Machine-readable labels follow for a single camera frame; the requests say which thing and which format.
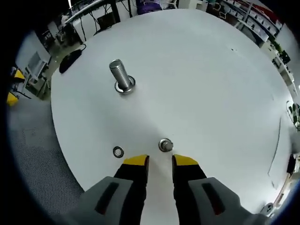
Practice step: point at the grey mesh office chair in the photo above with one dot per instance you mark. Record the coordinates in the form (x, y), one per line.
(39, 164)

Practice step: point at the row of green plants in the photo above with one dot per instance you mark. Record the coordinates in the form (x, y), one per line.
(282, 52)

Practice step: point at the small black washer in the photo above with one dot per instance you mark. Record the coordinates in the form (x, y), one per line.
(160, 143)
(114, 151)

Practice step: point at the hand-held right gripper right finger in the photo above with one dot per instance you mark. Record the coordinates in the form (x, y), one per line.
(189, 187)

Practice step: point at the black computer mouse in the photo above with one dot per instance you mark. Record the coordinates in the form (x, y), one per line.
(69, 61)

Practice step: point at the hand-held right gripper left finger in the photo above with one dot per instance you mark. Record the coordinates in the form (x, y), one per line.
(131, 187)

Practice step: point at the grey game controller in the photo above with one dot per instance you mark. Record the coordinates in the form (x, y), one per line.
(267, 208)

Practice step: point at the small black device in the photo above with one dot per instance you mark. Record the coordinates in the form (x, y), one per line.
(291, 164)

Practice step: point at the white paper sheet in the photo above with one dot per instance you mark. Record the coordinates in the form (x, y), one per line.
(284, 145)

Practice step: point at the shelf with white bins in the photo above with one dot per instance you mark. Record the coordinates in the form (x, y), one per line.
(253, 16)

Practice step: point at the white office desk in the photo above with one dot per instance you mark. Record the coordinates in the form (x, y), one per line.
(89, 10)

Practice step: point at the large threaded steel stud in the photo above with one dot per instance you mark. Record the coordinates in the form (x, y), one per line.
(120, 75)

